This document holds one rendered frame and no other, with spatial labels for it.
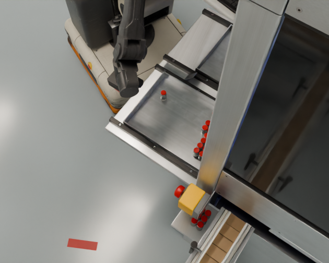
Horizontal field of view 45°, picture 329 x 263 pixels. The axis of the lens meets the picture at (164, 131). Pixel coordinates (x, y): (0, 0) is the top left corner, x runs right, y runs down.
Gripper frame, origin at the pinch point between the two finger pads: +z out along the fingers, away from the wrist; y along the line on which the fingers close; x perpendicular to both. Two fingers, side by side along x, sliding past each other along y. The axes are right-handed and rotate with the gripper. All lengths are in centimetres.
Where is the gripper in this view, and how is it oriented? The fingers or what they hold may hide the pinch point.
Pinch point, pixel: (127, 94)
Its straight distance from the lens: 137.7
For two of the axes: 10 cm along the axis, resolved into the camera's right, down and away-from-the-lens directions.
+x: 5.7, -7.4, 3.5
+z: 0.0, 4.3, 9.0
